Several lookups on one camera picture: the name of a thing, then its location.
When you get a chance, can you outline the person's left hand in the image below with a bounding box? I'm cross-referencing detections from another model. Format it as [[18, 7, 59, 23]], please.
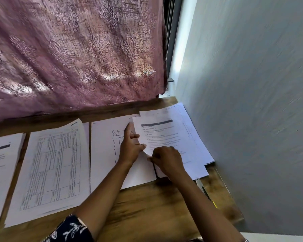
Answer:
[[116, 122, 147, 169]]

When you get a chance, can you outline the person's right hand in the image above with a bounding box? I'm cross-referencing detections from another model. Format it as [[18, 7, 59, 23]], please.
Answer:
[[148, 146, 188, 184]]

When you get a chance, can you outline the table-print paper pile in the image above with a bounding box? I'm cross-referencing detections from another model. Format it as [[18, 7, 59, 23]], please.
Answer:
[[4, 118, 91, 228]]

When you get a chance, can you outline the dark-header text paper pile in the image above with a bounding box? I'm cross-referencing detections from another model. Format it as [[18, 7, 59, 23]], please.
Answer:
[[0, 132, 25, 229]]

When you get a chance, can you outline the person's right forearm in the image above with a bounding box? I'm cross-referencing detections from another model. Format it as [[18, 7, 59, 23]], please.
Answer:
[[169, 171, 245, 242]]

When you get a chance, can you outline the person's left forearm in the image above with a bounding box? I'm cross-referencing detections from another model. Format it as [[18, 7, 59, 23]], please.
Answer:
[[73, 161, 132, 240]]

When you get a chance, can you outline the silver yellow black stapler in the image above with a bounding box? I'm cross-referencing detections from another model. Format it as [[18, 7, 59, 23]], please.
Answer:
[[194, 178, 218, 209]]

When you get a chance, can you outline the pink patterned curtain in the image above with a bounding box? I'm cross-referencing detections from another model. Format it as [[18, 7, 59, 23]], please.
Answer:
[[0, 0, 167, 123]]

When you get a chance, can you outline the dark window frame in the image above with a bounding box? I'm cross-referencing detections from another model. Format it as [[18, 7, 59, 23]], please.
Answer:
[[163, 0, 184, 85]]

